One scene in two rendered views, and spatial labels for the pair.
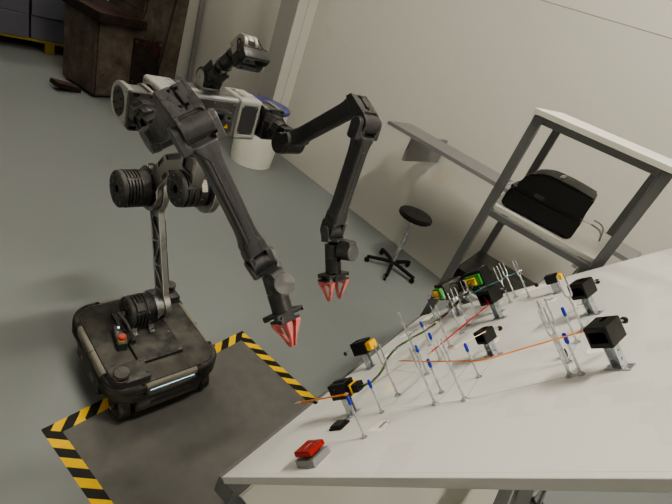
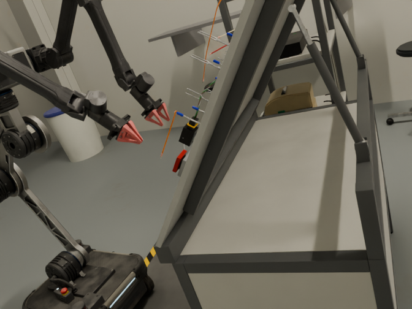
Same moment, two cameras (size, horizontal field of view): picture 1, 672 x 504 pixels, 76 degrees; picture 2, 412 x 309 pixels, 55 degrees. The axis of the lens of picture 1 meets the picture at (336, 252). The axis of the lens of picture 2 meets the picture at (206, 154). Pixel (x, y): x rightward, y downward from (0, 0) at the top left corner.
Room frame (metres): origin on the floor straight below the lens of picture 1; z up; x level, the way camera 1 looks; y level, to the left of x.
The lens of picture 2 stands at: (-0.39, -0.18, 1.51)
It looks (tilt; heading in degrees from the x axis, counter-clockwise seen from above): 22 degrees down; 0
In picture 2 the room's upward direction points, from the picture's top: 19 degrees counter-clockwise
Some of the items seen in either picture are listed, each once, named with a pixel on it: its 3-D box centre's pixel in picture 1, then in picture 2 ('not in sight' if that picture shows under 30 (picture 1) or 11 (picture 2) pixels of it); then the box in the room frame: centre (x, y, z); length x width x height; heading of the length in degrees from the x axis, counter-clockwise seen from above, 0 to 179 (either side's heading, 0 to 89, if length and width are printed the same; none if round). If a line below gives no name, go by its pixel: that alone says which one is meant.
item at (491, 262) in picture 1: (495, 281); (275, 47); (1.87, -0.75, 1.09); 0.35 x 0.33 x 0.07; 153
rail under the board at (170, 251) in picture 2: (352, 382); (221, 163); (1.16, -0.23, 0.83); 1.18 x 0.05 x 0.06; 153
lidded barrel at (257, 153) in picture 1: (257, 133); (76, 130); (4.89, 1.37, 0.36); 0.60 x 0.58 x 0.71; 144
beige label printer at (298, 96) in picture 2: not in sight; (288, 105); (1.83, -0.73, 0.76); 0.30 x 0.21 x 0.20; 67
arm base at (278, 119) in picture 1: (276, 127); (46, 56); (1.63, 0.39, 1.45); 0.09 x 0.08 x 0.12; 144
